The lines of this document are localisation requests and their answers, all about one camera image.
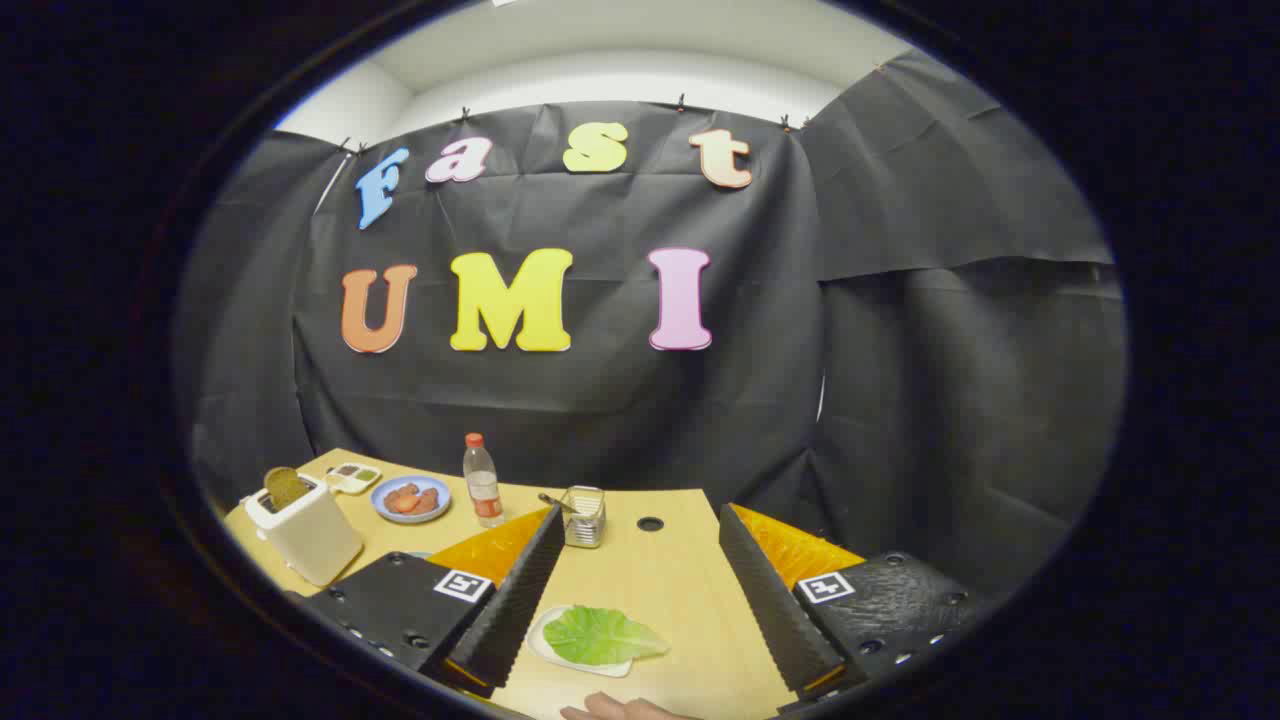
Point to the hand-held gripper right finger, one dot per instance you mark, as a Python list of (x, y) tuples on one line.
[(765, 590)]

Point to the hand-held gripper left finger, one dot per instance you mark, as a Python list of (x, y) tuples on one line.
[(520, 590)]

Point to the green lettuce leaf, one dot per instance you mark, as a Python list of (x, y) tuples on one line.
[(600, 635)]

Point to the brown toasted bread slice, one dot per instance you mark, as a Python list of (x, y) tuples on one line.
[(287, 487)]

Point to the small white dish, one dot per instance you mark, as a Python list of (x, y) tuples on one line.
[(542, 645)]

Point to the wooden chopstick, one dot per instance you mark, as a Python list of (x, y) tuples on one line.
[(556, 503), (551, 499)]

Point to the clear plastic water bottle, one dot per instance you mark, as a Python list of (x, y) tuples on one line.
[(484, 490)]

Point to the brown meat patty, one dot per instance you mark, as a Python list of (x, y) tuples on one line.
[(393, 503), (428, 502)]

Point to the blue plate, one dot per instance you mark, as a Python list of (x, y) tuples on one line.
[(438, 487)]

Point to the red tomato slice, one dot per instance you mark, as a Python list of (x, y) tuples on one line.
[(407, 497)]

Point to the white divided condiment tray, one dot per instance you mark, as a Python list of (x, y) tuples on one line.
[(352, 478)]

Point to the black backdrop cloth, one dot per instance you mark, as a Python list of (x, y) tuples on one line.
[(600, 400)]

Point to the white toaster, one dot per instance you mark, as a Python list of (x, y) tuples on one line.
[(310, 540)]

